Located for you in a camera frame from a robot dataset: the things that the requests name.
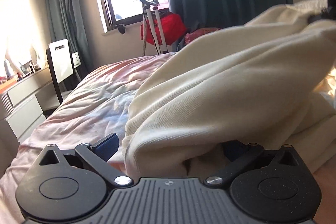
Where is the red bag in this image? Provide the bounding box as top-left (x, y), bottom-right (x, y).
top-left (141, 12), bottom-right (187, 46)

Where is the pile of colourful clothes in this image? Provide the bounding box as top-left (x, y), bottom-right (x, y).
top-left (177, 27), bottom-right (220, 51)

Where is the cream white sweatshirt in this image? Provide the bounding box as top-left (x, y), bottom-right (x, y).
top-left (122, 5), bottom-right (335, 179)

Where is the black and white chair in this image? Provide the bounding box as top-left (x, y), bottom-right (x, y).
top-left (42, 39), bottom-right (75, 118)

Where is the teal left curtain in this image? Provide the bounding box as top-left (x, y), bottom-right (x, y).
top-left (46, 0), bottom-right (93, 78)

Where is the white garment steamer stand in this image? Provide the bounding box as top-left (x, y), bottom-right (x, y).
top-left (139, 0), bottom-right (169, 56)

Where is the white vanity dresser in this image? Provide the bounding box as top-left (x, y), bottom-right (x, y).
top-left (1, 67), bottom-right (52, 143)

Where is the wavy white vanity mirror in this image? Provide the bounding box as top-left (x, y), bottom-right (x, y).
top-left (6, 46), bottom-right (37, 76)

